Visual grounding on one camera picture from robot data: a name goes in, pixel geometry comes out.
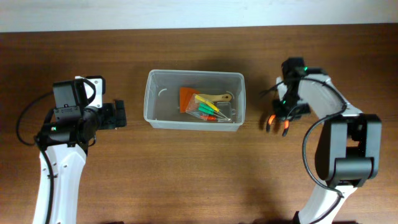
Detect orange scraper wooden handle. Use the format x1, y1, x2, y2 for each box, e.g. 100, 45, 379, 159
180, 87, 233, 113

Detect orange black needle-nose pliers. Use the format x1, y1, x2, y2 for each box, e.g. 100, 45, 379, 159
266, 114, 290, 137

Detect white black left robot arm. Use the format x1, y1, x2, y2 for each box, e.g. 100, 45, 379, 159
33, 100, 127, 223

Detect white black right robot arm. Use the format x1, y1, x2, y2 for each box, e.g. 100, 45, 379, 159
266, 57, 382, 224

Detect clear plastic container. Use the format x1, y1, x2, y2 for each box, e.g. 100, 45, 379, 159
144, 70, 246, 131

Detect clear case of screwdrivers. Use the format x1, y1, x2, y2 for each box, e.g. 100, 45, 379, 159
185, 94, 236, 123

